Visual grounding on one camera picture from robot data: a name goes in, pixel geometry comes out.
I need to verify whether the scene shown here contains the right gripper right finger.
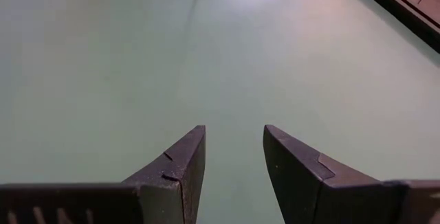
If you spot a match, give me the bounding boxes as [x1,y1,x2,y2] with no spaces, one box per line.
[263,124,440,224]

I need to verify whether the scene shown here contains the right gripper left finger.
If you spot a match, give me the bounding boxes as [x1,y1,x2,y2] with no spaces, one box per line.
[0,124,206,224]

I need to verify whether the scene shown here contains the green table mat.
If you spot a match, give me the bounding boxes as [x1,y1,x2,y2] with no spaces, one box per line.
[0,0,440,224]

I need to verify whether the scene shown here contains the black metal table frame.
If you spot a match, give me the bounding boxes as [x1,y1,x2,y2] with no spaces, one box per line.
[345,0,440,55]

